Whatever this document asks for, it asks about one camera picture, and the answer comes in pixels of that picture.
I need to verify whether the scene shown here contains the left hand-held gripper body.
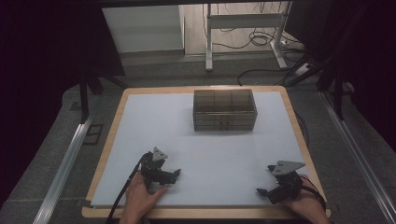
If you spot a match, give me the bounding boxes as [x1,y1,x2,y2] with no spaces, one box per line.
[139,147,174,188]

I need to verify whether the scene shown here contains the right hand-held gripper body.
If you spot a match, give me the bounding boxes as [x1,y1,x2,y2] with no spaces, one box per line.
[266,160,306,205]

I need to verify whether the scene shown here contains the person's left hand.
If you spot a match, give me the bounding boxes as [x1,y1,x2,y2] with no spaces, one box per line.
[119,172,169,224]

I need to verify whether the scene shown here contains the person's right hand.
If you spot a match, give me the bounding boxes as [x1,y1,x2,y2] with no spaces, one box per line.
[281,174,332,224]

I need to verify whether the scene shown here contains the white table mat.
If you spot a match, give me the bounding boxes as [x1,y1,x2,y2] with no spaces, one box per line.
[90,91,313,208]

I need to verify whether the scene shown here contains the wooden table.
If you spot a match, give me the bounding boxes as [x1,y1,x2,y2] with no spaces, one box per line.
[80,85,332,219]

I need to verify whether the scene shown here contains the dark floor grille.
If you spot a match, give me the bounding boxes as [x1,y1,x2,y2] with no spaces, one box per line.
[82,123,105,147]

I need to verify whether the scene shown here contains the translucent brown drawer organizer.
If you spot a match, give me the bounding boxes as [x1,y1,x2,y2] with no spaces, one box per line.
[192,89,259,133]

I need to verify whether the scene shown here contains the black stand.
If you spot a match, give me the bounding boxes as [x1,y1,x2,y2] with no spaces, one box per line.
[77,70,129,125]
[316,59,347,121]

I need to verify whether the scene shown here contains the white power strip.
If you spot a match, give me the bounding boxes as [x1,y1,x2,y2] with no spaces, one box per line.
[293,63,313,77]

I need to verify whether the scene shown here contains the white panel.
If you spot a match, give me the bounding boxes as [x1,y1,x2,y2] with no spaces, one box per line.
[102,5,185,54]

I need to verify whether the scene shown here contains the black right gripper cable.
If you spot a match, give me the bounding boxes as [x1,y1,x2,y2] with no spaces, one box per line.
[299,183,328,213]

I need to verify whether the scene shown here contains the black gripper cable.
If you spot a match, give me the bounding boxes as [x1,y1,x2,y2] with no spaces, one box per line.
[105,154,149,224]
[299,183,328,213]

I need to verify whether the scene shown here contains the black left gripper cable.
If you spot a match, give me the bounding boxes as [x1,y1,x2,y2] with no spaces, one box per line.
[105,154,149,224]

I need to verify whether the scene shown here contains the aluminium rail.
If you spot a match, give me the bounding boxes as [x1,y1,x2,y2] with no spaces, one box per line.
[32,114,95,224]
[319,91,396,224]

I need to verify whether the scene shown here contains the long black floor cable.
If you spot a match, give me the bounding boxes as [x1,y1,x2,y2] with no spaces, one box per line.
[236,67,302,87]

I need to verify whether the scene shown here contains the coiled black floor cables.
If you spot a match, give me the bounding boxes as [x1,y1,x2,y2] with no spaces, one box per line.
[214,3,283,50]

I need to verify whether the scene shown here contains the white metal desk frame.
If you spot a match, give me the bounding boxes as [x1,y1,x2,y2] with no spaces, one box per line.
[205,2,293,73]

